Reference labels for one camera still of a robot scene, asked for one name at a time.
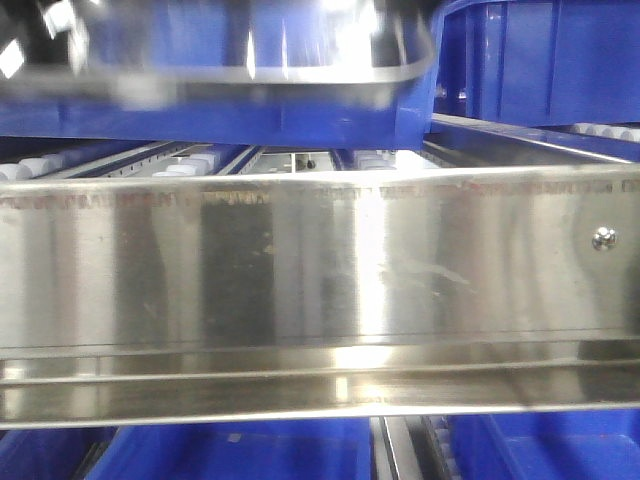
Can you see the large blue plastic bin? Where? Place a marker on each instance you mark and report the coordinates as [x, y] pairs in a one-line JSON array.
[[320, 122]]

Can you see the roller track lower shelf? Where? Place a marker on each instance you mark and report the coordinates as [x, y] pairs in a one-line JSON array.
[[412, 447]]

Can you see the white roller track upper shelf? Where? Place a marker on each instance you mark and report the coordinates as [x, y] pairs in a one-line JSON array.
[[198, 160]]

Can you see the blue bin lower left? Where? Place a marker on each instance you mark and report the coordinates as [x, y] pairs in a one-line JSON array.
[[61, 453]]

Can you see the blue bin lower right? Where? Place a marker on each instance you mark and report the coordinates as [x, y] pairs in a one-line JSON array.
[[600, 444]]

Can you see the round-head screw on rail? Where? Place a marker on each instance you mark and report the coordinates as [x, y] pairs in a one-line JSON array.
[[604, 238]]

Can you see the stainless steel shelf front rail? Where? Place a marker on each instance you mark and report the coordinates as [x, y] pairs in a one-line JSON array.
[[330, 294]]

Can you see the blue ribbed crate right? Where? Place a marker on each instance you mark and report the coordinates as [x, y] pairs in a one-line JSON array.
[[540, 63]]

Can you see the silver metal tray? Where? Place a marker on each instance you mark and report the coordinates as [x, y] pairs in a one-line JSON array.
[[155, 54]]

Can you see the blue bin lower centre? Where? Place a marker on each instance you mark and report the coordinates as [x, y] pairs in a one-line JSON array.
[[277, 449]]

